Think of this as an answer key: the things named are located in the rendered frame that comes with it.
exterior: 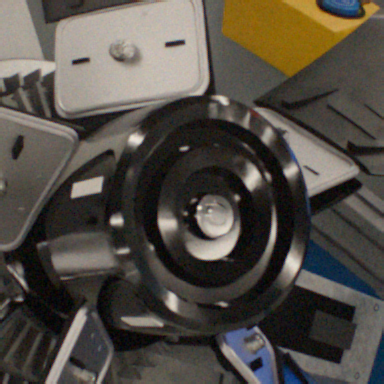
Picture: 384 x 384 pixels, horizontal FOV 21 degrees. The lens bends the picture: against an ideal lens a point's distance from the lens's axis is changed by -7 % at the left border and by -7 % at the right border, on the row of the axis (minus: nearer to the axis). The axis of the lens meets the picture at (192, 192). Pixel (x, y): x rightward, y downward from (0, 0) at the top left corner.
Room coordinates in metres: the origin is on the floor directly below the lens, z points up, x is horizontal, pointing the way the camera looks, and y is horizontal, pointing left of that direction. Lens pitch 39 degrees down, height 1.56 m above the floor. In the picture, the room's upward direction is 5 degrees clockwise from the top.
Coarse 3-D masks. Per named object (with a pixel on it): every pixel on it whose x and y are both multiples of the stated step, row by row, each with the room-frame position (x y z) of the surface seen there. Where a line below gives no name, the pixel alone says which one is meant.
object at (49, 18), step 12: (48, 0) 0.54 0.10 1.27; (60, 0) 0.53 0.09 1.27; (72, 0) 0.53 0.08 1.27; (84, 0) 0.53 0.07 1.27; (96, 0) 0.53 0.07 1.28; (108, 0) 0.52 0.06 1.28; (120, 0) 0.52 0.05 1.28; (132, 0) 0.52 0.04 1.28; (144, 0) 0.52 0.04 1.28; (48, 12) 0.53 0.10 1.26; (60, 12) 0.53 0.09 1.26; (72, 12) 0.53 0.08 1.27; (84, 12) 0.53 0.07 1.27
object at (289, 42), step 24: (240, 0) 0.98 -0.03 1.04; (264, 0) 0.95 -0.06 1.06; (288, 0) 0.94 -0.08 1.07; (312, 0) 0.94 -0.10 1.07; (240, 24) 0.98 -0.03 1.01; (264, 24) 0.95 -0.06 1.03; (288, 24) 0.93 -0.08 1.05; (312, 24) 0.90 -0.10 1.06; (336, 24) 0.90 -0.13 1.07; (360, 24) 0.91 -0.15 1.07; (264, 48) 0.95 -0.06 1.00; (288, 48) 0.92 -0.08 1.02; (312, 48) 0.90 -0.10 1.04; (288, 72) 0.92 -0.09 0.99
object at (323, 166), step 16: (272, 112) 0.56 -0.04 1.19; (288, 128) 0.54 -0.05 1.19; (304, 144) 0.52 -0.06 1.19; (320, 144) 0.52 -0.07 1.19; (304, 160) 0.50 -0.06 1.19; (320, 160) 0.50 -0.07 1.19; (336, 160) 0.51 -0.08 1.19; (304, 176) 0.48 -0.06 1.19; (320, 176) 0.49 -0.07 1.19; (336, 176) 0.49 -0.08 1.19; (352, 176) 0.49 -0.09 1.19
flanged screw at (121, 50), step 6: (114, 42) 0.49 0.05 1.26; (120, 42) 0.49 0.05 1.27; (126, 42) 0.50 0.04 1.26; (114, 48) 0.50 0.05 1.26; (120, 48) 0.50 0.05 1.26; (126, 48) 0.49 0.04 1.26; (132, 48) 0.50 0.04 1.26; (114, 54) 0.49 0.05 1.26; (120, 54) 0.49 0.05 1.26; (126, 54) 0.49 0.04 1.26; (132, 54) 0.50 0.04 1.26; (120, 60) 0.49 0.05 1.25; (126, 60) 0.49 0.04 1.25
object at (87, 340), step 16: (80, 320) 0.36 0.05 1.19; (96, 320) 0.38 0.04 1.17; (80, 336) 0.36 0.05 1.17; (96, 336) 0.38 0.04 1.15; (64, 352) 0.35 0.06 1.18; (80, 352) 0.36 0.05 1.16; (96, 352) 0.39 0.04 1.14; (112, 352) 0.40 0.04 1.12; (64, 368) 0.34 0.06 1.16; (96, 368) 0.39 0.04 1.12
